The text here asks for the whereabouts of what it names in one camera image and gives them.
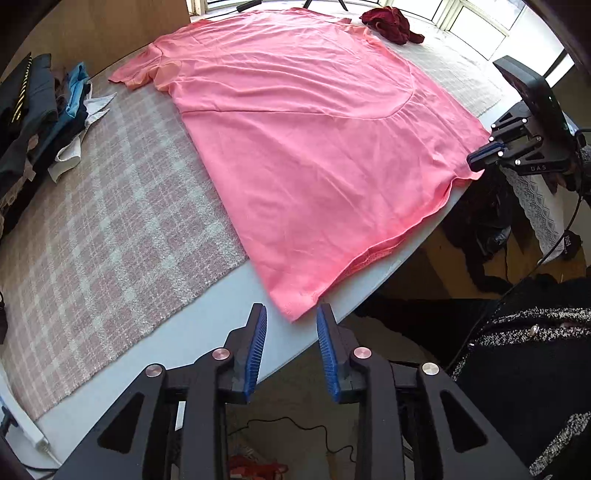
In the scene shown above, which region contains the white garment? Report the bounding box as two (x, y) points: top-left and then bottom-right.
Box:
(48, 83), (118, 183)

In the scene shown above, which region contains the large wooden board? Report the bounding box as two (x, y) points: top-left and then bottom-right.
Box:
(0, 0), (192, 84)

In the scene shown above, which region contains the thin black cable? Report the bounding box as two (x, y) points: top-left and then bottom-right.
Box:
(228, 415), (356, 455)

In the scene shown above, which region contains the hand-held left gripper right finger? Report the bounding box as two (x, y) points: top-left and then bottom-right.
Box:
(316, 302), (532, 480)

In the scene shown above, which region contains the white lace cloth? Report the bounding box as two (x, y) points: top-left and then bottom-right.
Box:
(501, 164), (578, 264)

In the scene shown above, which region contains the navy garment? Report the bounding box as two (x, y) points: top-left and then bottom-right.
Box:
(28, 106), (88, 167)

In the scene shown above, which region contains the white power strip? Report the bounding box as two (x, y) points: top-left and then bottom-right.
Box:
(0, 383), (50, 456)

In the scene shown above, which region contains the dark cloth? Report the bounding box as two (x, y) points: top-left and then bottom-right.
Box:
(443, 185), (513, 291)

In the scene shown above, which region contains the dark red garment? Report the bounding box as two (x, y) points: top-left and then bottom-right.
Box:
(360, 7), (426, 46)

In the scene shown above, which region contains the black garment with yellow stripe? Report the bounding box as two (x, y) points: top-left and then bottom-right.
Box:
(0, 52), (61, 176)

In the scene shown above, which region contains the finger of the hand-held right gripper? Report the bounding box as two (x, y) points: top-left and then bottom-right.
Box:
(466, 104), (539, 164)
(468, 137), (544, 173)

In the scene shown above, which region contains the pink t-shirt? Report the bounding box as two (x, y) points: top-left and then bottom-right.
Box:
(108, 7), (492, 322)

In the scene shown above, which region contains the pink plaid tablecloth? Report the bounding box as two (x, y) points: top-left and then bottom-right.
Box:
(0, 9), (504, 421)

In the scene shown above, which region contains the red cloth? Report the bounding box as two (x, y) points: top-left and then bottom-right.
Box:
(228, 455), (287, 480)

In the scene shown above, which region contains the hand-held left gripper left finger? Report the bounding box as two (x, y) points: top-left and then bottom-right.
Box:
(55, 303), (269, 480)

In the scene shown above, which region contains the person's black tweed jacket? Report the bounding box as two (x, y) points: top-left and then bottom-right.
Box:
(450, 277), (591, 480)

